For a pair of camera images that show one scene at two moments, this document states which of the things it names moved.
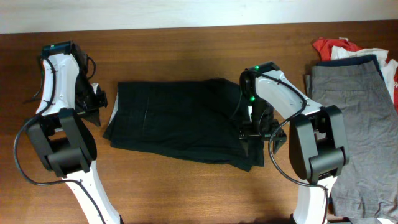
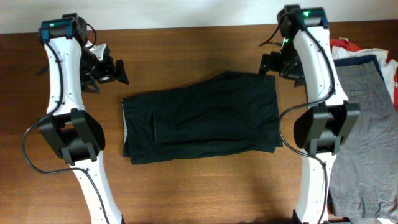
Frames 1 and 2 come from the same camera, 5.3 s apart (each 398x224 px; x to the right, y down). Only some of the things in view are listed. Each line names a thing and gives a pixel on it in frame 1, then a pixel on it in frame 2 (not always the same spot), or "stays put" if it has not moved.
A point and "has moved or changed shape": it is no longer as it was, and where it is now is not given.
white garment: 387,68 stays put
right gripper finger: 279,139 to 300,82
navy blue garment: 352,60 stays put
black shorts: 199,119 has moved or changed shape
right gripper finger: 249,145 to 263,68
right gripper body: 262,122 to 286,63
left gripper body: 89,101 to 93,68
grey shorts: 368,188 stays put
